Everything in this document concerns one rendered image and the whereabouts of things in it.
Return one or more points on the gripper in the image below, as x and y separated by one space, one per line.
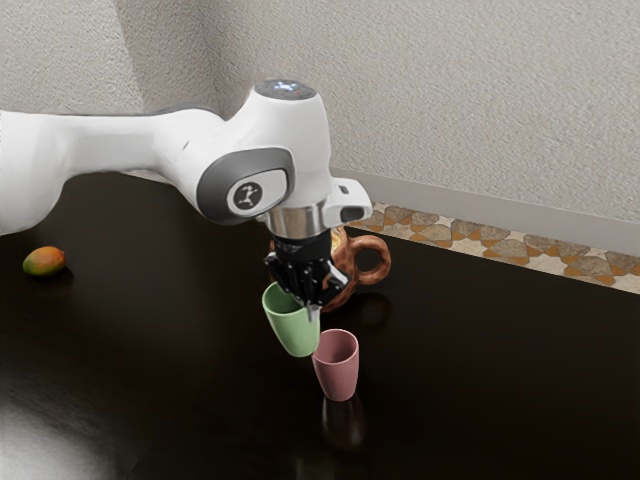
302 247

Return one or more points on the green cup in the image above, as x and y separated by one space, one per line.
295 327

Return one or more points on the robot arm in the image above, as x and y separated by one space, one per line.
150 145

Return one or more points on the pink cup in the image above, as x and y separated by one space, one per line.
336 367

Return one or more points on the brown knobbly mug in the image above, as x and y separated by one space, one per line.
372 277

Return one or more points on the green orange mango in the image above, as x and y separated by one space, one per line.
44 261

